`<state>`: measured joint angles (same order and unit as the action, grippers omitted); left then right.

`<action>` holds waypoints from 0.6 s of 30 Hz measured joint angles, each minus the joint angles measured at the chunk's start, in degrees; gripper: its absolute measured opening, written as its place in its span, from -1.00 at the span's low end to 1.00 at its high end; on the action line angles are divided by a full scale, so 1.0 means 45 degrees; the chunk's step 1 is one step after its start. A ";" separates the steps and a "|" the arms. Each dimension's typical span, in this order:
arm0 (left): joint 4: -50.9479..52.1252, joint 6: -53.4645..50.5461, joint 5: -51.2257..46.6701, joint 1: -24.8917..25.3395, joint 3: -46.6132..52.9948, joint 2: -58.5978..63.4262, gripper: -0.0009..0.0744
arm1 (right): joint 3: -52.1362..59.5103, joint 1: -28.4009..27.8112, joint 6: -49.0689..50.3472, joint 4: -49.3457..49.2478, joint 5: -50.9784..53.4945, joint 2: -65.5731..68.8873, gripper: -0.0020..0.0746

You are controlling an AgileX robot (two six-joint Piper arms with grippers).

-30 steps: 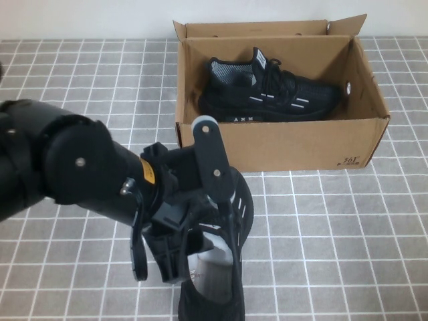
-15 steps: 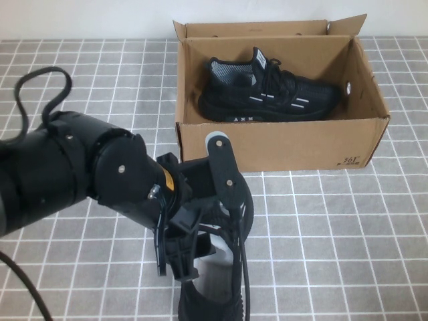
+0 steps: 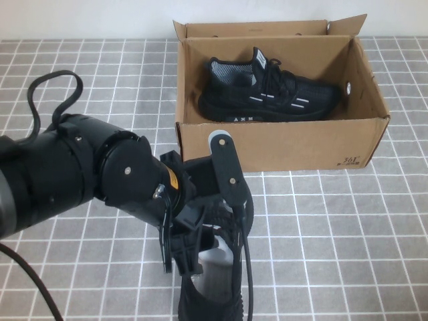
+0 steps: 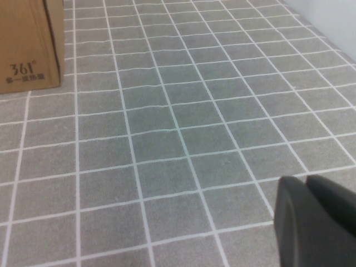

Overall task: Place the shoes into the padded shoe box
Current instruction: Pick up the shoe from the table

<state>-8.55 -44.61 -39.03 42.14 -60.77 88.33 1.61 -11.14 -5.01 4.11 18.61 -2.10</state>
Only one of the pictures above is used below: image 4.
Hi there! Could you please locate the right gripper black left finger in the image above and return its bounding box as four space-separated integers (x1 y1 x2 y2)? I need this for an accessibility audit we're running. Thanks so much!
273 175 356 267

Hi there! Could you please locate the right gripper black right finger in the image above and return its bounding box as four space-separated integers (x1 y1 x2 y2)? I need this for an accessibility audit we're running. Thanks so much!
305 174 356 234

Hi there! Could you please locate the brown cardboard shoe box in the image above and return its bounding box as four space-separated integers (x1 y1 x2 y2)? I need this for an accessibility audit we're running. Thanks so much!
0 0 66 96

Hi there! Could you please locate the gray white-grid tablecloth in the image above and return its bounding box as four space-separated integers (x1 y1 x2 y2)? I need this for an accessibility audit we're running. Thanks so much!
0 0 356 267

